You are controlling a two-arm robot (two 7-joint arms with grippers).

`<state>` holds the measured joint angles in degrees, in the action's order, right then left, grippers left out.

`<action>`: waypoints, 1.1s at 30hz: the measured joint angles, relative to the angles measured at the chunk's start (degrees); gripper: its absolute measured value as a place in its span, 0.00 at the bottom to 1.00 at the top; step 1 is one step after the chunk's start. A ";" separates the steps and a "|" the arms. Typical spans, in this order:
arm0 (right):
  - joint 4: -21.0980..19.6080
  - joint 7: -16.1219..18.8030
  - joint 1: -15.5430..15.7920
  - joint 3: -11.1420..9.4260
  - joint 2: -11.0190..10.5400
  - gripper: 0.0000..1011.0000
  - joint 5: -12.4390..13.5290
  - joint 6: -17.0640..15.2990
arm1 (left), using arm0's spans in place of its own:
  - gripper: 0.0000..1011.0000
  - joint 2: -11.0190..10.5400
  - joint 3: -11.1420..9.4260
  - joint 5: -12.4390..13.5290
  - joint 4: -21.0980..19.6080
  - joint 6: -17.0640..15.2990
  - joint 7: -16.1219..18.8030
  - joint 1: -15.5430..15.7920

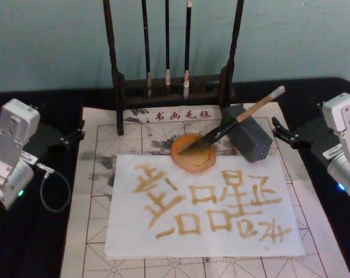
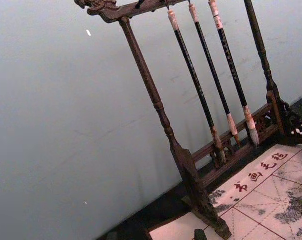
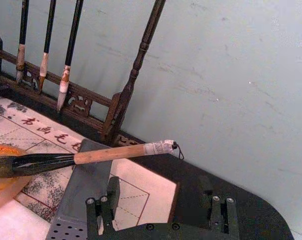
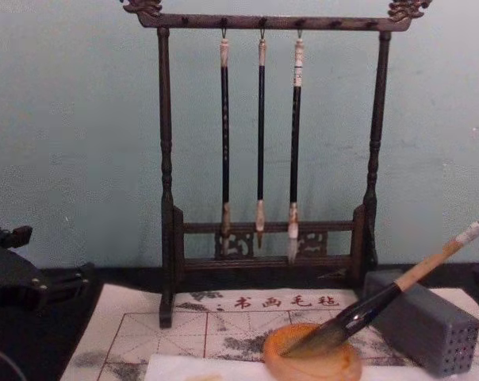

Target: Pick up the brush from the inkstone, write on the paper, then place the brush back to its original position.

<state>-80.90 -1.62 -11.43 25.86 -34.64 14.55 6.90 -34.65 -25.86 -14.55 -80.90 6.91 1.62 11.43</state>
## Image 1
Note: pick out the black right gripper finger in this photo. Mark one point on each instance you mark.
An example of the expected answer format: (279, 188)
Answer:
(286, 141)
(282, 127)

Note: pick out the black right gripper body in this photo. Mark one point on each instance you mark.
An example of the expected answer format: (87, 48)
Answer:
(315, 134)

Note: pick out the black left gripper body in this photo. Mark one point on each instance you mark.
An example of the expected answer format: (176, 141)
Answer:
(49, 137)

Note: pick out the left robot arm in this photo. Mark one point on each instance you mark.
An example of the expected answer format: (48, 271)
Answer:
(10, 150)

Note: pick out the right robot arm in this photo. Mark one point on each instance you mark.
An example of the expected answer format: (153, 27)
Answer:
(344, 136)

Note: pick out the grey perforated block holder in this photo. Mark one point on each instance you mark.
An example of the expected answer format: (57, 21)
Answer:
(250, 142)

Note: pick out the orange ink dish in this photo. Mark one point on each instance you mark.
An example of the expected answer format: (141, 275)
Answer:
(204, 162)

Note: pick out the dark wooden brush rack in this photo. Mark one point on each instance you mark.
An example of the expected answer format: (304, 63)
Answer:
(175, 94)

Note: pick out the black table cloth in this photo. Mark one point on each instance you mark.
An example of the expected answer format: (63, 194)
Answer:
(33, 249)

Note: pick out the grid-lined felt calligraphy mat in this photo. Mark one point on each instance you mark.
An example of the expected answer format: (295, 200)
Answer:
(99, 260)

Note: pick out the white paper with ochre characters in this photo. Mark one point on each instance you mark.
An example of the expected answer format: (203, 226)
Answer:
(192, 243)

